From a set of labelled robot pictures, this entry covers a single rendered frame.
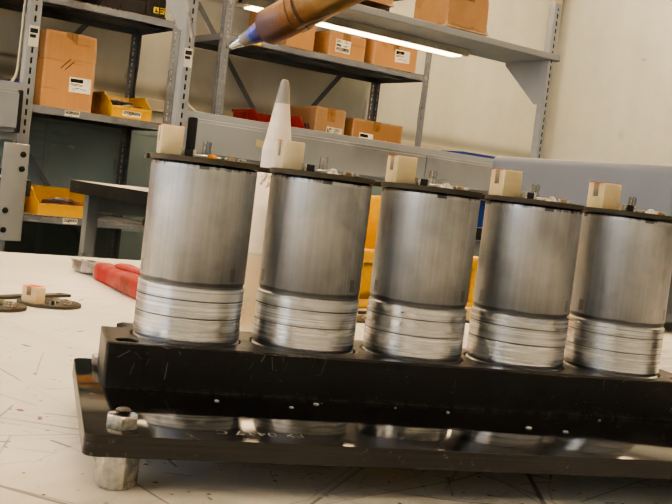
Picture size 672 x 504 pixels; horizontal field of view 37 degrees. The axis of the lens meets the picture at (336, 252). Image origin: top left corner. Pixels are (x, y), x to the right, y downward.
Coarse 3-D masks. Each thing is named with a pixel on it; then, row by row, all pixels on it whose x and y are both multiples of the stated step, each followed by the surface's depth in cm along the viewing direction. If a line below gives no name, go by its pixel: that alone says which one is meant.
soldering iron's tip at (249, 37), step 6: (252, 24) 22; (246, 30) 22; (252, 30) 22; (240, 36) 22; (246, 36) 22; (252, 36) 22; (258, 36) 22; (234, 42) 22; (240, 42) 22; (246, 42) 22; (252, 42) 22; (258, 42) 22; (234, 48) 22
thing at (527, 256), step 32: (512, 224) 25; (544, 224) 24; (576, 224) 25; (480, 256) 26; (512, 256) 25; (544, 256) 24; (576, 256) 25; (480, 288) 25; (512, 288) 25; (544, 288) 25; (480, 320) 25; (512, 320) 25; (544, 320) 25; (480, 352) 25; (512, 352) 25; (544, 352) 25
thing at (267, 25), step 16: (288, 0) 21; (304, 0) 21; (320, 0) 21; (336, 0) 21; (352, 0) 21; (256, 16) 22; (272, 16) 21; (288, 16) 21; (304, 16) 21; (320, 16) 21; (272, 32) 21; (288, 32) 21
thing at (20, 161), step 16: (16, 144) 243; (16, 160) 243; (16, 176) 243; (0, 192) 242; (16, 192) 244; (0, 208) 242; (16, 208) 244; (0, 224) 243; (16, 224) 245; (16, 240) 245
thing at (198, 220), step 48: (192, 192) 22; (240, 192) 22; (144, 240) 23; (192, 240) 22; (240, 240) 23; (144, 288) 23; (192, 288) 22; (240, 288) 23; (144, 336) 23; (192, 336) 22
